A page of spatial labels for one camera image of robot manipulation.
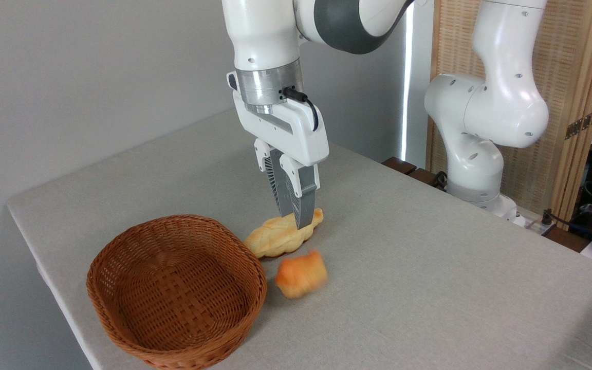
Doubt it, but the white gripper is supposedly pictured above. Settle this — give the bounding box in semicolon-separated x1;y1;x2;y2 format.
227;71;330;230

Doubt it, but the round orange bread roll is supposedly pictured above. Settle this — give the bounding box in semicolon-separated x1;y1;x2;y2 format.
274;250;329;299

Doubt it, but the dark brown wooden block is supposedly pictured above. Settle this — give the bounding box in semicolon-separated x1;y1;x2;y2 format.
409;168;447;192
543;226;590;253
381;157;417;175

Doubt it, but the long braided bread loaf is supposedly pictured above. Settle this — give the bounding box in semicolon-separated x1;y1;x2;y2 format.
244;208;324;258

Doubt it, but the black screen hinge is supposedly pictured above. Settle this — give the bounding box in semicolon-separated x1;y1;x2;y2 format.
565;109;592;139

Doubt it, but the brown wicker basket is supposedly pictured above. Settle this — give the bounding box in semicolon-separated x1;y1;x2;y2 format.
86;214;267;370

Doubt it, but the grey tablecloth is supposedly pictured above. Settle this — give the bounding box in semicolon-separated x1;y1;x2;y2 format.
7;108;592;370

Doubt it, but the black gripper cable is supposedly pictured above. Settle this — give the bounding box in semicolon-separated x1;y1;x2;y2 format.
282;86;320;132

